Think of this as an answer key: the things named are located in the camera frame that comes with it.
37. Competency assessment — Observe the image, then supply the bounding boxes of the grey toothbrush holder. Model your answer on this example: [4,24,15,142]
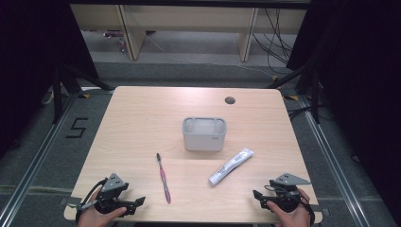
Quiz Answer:
[182,116,228,152]

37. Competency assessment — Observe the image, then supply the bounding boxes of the bundle of black hanging cables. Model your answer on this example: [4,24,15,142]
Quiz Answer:
[252,8,295,76]

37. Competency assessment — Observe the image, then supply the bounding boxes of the small pink floor clutter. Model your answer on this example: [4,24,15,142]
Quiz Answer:
[103,29,128,53]

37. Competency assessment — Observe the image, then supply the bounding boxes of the black floor cables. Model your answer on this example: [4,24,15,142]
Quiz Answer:
[287,105,334,123]

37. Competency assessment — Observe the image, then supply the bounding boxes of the black metal stand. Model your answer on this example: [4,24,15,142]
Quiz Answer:
[266,61,322,125]
[51,61,115,125]

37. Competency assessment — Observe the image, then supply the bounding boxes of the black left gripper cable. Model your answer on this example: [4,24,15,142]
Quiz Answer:
[75,177,109,224]

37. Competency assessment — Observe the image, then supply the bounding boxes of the aluminium floor rail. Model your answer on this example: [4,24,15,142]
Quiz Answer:
[0,93,78,227]
[299,94,371,227]

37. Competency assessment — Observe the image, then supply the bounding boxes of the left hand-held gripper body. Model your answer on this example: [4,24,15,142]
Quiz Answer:
[94,172,131,216]

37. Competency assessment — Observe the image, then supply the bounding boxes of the white toothpaste tube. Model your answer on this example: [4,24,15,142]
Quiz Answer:
[208,147,255,187]

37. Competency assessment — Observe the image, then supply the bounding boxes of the dark curtain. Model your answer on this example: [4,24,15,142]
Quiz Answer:
[0,0,99,159]
[286,0,401,219]

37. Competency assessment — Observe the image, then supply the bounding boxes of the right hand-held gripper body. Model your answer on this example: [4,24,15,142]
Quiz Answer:
[268,172,312,213]

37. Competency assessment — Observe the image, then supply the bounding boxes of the grey left gripper plug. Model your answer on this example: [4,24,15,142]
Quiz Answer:
[76,201,96,212]

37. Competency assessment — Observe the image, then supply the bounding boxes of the person's right hand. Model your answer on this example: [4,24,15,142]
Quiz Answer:
[267,187,312,227]

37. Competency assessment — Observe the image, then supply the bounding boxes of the person's left hand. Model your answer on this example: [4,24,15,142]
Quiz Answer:
[77,188,128,227]

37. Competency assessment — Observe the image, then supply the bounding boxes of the pink toothbrush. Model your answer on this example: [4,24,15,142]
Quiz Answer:
[156,152,172,204]

